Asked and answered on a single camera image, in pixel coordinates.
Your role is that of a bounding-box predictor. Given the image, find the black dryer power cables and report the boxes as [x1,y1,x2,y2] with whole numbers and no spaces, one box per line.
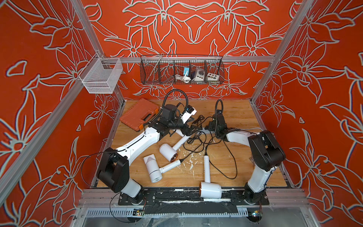
[181,114,238,180]

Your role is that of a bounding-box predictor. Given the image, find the white power strip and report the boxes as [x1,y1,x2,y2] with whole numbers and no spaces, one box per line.
[199,128,215,134]

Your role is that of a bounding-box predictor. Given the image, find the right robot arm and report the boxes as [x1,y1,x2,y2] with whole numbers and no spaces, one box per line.
[208,113,285,204]

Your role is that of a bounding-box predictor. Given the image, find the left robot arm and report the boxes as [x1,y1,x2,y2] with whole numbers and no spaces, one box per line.
[96,104,198,203]

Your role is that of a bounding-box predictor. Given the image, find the white hair dryer middle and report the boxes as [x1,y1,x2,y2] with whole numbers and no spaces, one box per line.
[159,135,190,163]

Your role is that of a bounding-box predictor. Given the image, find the white socket cube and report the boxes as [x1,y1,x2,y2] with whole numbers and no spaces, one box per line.
[207,73,219,84]

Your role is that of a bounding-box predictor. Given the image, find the orange plastic tool case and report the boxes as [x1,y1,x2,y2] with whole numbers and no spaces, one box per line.
[120,98,159,131]

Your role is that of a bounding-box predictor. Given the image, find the white adapter box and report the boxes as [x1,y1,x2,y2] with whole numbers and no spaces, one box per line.
[193,68,205,82]

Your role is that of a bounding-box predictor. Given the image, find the white hair dryer front left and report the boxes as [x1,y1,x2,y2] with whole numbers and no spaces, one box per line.
[143,154,181,183]

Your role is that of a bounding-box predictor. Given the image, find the blue small box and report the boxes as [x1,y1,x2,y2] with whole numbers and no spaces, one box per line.
[183,67,190,78]

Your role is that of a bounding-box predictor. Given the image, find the white hair dryer front right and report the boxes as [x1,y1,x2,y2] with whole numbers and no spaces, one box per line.
[199,155,222,199]

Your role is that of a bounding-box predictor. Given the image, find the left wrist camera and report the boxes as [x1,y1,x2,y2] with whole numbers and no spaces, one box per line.
[181,105,197,124]

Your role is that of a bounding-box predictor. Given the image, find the black wire wall basket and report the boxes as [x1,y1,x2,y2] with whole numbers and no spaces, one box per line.
[140,54,225,85]

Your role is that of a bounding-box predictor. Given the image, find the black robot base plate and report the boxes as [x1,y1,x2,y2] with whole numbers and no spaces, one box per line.
[117,188,270,206]

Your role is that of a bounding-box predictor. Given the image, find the clear plastic wall bin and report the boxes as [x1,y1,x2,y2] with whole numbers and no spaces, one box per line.
[78,54,123,94]

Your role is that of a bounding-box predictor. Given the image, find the aluminium frame post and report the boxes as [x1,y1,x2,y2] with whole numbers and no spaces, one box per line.
[71,0,105,58]

